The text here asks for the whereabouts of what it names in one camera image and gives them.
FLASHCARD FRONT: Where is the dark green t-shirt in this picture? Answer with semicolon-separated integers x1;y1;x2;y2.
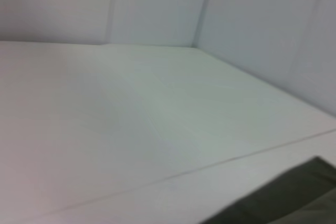
202;155;336;224

